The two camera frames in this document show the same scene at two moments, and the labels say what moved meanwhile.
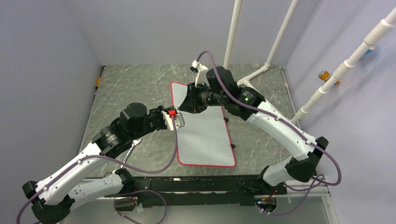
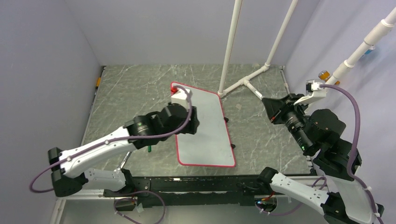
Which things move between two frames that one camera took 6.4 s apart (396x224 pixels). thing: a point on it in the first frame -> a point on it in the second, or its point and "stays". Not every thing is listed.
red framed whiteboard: x=203 y=140 stays
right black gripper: x=192 y=105 -> x=275 y=108
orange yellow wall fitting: x=325 y=75 stays
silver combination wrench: x=135 y=142 stays
